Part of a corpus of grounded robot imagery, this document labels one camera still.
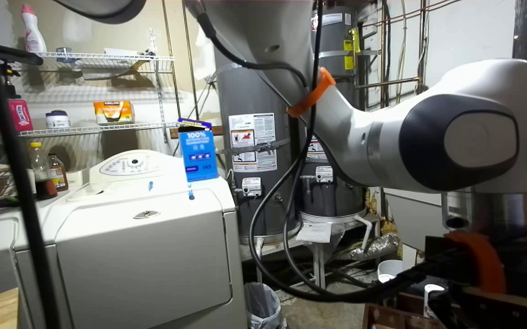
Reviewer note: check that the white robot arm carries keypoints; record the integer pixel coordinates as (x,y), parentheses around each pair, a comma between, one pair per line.
(468,130)

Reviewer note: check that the left grey water heater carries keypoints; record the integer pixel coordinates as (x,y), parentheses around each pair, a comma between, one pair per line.
(256,135)

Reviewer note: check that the white trash bin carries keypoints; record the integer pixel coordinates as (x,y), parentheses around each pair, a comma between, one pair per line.
(263,307)

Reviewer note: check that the grey water heater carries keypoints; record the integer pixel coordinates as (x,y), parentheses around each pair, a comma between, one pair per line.
(256,135)
(322,192)

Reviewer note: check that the pink card on shelf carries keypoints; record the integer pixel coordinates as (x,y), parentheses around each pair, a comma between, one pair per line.
(20,113)

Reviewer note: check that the dark liquid bottle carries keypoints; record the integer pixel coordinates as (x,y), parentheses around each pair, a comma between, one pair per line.
(44,183)

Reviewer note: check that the white spray bottle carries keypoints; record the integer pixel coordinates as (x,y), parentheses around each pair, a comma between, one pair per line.
(33,37)

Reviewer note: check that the brown cardboard box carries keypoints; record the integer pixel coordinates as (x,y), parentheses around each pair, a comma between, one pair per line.
(404,311)

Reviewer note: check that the white wire shelf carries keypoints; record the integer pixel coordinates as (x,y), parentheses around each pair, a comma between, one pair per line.
(75,80)

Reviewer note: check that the white bucket on floor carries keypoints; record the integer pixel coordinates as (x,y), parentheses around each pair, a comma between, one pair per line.
(390,269)

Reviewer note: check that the right grey water heater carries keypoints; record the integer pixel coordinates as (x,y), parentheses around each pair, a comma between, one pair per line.
(322,192)

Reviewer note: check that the white dryer machine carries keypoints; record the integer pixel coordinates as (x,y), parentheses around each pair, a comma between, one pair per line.
(122,256)

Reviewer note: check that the blue cardboard box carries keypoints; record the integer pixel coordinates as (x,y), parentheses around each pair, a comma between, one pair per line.
(197,148)

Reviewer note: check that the orange package on shelf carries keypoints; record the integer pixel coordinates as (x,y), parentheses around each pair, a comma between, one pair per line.
(113,112)

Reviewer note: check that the white jar on shelf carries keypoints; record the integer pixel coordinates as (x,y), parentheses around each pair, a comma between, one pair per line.
(56,119)

